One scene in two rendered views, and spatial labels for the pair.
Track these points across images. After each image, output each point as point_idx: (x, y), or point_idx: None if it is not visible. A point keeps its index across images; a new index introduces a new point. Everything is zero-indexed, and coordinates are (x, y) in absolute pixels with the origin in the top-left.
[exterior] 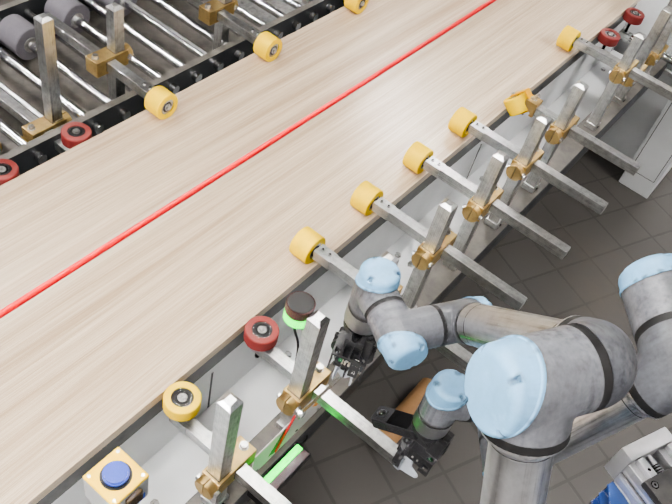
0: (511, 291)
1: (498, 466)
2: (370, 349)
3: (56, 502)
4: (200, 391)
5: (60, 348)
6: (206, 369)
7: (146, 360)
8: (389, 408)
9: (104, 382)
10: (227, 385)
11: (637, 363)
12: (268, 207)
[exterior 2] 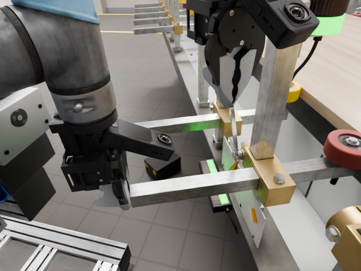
0: None
1: None
2: (204, 0)
3: (253, 79)
4: (309, 158)
5: (352, 64)
6: (321, 136)
7: (329, 83)
8: (161, 145)
9: (315, 69)
10: (322, 211)
11: None
12: None
